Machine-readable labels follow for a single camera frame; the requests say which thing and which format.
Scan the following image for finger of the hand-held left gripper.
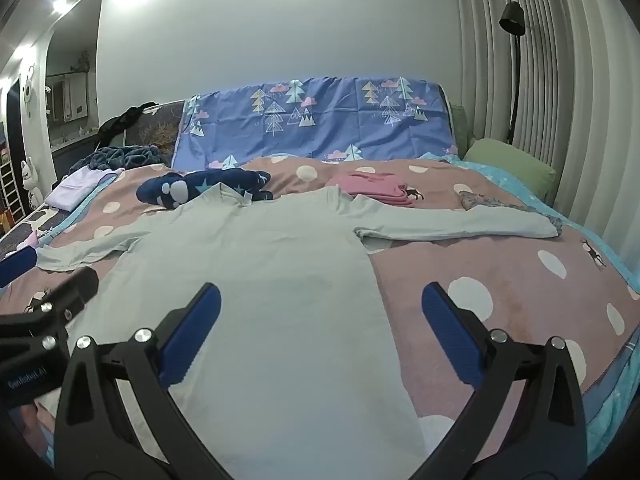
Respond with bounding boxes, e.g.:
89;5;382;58
0;266;100;356
0;249;39;288

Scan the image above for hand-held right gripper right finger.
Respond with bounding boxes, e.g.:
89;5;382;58
421;281;588;480

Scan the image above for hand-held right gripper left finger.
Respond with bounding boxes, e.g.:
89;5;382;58
54;282;236;480

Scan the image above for pale grey long-sleeve shirt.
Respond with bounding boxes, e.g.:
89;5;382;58
36;183;563;480

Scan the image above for pink folded clothes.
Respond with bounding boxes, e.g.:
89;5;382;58
327;171;426;207

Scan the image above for dark printed bedsheet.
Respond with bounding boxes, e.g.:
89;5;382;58
0;205;71;261

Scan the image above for pink polka dot blanket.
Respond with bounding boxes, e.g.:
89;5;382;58
0;156;640;480

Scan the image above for white ladder rack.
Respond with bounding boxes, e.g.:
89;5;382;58
0;160;23;221

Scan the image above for white cat figurine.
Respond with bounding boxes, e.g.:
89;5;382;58
20;156;43;211

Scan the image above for lavender folded cloth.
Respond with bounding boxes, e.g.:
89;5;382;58
45;167;126;211

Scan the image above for grey floral cloth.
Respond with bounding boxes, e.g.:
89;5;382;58
452;190;563;236

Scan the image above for navy star-patterned garment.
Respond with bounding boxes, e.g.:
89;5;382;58
136;169;273;209

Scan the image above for dark blue knit blanket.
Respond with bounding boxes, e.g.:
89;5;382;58
70;145;173;173

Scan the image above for turquoise bedsheet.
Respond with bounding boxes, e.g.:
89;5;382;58
425;152;640;456

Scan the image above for black garment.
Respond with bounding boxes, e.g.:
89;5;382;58
97;102;161;143

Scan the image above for brown patterned headboard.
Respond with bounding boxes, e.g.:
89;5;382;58
120;100;186;166

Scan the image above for green pillow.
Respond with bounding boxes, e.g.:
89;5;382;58
450;104;477;150
462;138;557;196

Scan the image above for blue tree print sheet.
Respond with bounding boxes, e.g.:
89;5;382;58
171;77;461;171

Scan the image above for beige pleated curtain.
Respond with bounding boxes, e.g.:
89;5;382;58
452;0;640;261

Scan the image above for black floor lamp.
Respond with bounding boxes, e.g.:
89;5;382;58
499;1;526;146

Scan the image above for white wall decoration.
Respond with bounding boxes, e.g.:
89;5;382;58
20;67;38;116

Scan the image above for wall cabinet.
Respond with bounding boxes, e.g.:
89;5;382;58
47;72;91;126

